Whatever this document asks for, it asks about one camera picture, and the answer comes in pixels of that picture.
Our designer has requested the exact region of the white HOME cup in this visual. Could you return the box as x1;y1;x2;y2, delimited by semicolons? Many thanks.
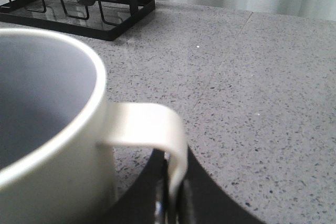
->
1;28;187;223

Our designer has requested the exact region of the black wire mug rack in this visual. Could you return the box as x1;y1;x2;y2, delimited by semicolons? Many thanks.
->
1;0;155;41

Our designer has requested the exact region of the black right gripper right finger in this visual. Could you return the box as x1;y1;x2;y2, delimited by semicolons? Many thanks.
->
178;148;262;223

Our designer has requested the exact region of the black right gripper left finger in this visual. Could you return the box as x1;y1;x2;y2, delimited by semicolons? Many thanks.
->
103;150;167;223

